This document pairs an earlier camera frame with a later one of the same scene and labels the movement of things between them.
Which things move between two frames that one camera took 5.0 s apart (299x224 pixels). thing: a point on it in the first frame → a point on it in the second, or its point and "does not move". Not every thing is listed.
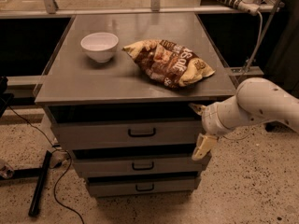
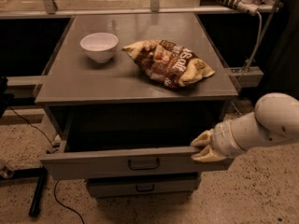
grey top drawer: [126, 133] → [203, 156]
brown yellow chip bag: [168, 63] does not move
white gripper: [210, 119] → [221, 139]
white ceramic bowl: [100, 45] does not move
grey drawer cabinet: [124, 91] does not move
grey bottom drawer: [116, 186] does not move
